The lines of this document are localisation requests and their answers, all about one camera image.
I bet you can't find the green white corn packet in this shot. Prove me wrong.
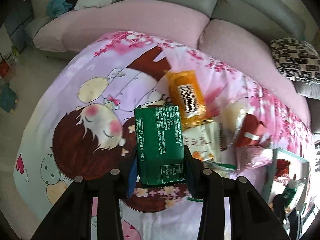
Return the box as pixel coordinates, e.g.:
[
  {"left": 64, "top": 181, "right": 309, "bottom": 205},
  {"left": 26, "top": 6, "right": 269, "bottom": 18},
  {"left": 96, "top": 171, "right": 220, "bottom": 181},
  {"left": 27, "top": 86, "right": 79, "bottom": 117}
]
[{"left": 203, "top": 160, "right": 237, "bottom": 173}]

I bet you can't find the pink snack packet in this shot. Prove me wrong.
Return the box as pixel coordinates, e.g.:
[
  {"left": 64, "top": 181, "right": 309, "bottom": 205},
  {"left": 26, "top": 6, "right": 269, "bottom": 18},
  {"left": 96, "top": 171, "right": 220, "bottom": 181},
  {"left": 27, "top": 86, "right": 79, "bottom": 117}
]
[{"left": 236, "top": 145, "right": 273, "bottom": 172}]

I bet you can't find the black white patterned pillow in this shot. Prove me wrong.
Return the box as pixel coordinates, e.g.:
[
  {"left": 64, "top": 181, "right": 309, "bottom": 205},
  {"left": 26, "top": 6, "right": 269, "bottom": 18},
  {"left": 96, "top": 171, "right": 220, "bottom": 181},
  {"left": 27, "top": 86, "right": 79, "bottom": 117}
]
[{"left": 270, "top": 37, "right": 319, "bottom": 85}]

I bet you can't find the clear wrapped white pastry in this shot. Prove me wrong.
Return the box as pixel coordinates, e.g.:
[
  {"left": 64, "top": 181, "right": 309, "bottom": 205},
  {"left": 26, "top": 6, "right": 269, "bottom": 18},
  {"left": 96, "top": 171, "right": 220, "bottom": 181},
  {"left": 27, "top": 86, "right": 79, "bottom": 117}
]
[{"left": 219, "top": 101, "right": 247, "bottom": 148}]

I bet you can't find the red Rossi snack packet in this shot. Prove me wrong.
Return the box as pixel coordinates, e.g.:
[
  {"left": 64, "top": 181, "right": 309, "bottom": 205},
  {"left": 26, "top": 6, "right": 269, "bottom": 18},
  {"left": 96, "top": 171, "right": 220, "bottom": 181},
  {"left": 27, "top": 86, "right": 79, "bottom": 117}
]
[{"left": 274, "top": 159, "right": 291, "bottom": 186}]

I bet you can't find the cartoon print pink tablecloth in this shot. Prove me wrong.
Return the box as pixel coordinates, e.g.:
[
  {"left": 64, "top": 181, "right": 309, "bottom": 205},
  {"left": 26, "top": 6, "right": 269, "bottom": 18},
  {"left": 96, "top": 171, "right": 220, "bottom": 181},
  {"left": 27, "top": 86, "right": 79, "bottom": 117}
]
[{"left": 14, "top": 31, "right": 314, "bottom": 239}]

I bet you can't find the grey green sofa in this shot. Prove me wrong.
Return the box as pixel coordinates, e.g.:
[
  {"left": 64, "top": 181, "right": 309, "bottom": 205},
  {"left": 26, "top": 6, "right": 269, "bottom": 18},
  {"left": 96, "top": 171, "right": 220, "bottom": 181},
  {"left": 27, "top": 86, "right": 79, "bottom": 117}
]
[{"left": 27, "top": 0, "right": 317, "bottom": 44}]

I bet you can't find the red white striped packet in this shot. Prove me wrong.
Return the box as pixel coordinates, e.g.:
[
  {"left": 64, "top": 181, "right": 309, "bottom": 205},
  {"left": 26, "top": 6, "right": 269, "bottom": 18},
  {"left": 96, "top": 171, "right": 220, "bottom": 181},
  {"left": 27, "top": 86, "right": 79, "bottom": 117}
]
[{"left": 235, "top": 114, "right": 267, "bottom": 147}]

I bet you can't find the white orange snack packet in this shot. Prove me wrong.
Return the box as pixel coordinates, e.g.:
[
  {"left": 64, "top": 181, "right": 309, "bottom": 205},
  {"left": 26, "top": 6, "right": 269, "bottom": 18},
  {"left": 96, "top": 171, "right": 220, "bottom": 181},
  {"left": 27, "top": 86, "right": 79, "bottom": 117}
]
[{"left": 183, "top": 122, "right": 221, "bottom": 163}]

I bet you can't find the teal cloth pile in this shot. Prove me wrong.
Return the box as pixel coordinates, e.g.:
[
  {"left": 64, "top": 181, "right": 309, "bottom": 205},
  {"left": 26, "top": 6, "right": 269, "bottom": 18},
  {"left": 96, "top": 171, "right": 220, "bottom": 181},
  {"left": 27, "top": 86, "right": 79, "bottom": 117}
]
[{"left": 46, "top": 0, "right": 73, "bottom": 18}]

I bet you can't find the pink sofa seat cover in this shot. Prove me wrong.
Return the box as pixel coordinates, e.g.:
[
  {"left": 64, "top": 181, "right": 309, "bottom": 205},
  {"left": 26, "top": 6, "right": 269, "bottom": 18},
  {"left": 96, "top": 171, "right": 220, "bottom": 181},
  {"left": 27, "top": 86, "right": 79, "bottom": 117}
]
[{"left": 33, "top": 0, "right": 311, "bottom": 126}]

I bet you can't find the teal rimmed white tray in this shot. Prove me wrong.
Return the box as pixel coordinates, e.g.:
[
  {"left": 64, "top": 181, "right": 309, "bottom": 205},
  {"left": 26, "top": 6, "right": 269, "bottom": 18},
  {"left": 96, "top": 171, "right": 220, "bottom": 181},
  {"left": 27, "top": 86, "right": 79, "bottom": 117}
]
[{"left": 261, "top": 148, "right": 310, "bottom": 212}]

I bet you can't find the green snack packet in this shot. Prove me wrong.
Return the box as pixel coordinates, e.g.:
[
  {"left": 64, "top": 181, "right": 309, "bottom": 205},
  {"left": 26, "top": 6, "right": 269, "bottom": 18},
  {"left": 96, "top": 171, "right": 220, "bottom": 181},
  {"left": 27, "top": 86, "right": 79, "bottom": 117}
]
[{"left": 135, "top": 105, "right": 184, "bottom": 186}]

